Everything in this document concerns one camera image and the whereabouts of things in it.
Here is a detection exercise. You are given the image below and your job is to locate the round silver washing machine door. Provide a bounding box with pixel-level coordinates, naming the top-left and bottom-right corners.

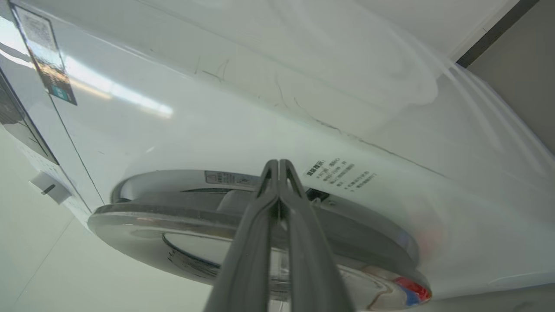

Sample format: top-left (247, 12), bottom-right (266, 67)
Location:
top-left (87, 189), bottom-right (432, 312)

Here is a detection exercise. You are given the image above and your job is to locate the red blue round sticker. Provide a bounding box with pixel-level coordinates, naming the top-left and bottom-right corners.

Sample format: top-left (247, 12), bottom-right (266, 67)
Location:
top-left (394, 277), bottom-right (432, 306)

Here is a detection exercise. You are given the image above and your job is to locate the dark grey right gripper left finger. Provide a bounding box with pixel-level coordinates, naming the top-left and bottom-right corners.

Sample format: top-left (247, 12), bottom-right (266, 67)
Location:
top-left (203, 159), bottom-right (279, 312)

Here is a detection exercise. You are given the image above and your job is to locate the black text instruction sticker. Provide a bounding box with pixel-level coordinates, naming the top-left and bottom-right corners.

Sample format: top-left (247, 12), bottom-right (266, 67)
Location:
top-left (305, 158), bottom-right (377, 192)

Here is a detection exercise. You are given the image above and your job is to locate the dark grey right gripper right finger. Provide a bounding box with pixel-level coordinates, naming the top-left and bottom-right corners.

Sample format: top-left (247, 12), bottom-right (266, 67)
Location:
top-left (279, 159), bottom-right (355, 312)

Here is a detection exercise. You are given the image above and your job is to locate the white washing machine body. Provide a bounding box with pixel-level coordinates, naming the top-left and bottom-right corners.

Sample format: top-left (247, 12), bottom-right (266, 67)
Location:
top-left (0, 0), bottom-right (555, 302)

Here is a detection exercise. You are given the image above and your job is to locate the energy label sticker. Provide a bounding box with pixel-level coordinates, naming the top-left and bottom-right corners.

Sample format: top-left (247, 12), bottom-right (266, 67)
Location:
top-left (9, 4), bottom-right (78, 106)

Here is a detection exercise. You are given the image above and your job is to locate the grey warning label sticker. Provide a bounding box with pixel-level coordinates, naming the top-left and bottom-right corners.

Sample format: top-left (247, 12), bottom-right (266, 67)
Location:
top-left (204, 170), bottom-right (261, 188)

